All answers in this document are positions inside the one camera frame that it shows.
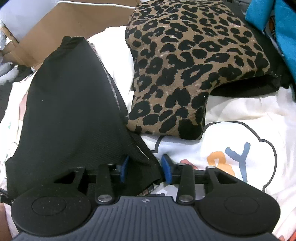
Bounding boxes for black garment pile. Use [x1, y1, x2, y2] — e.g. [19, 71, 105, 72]
[0, 65, 33, 121]

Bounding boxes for leopard print cushion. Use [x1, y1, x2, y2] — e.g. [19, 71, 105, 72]
[125, 1, 279, 140]

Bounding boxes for brown cardboard sheet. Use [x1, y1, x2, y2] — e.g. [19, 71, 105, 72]
[4, 1, 138, 67]

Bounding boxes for teal patterned cloth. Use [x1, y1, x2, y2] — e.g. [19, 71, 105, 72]
[245, 1, 295, 78]

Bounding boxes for black shorts with bear print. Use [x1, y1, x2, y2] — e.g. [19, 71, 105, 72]
[6, 37, 163, 197]

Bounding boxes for grey neck pillow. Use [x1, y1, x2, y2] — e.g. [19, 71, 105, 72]
[0, 62, 19, 86]

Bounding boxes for white power cable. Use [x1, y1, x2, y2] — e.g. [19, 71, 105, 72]
[56, 0, 137, 10]

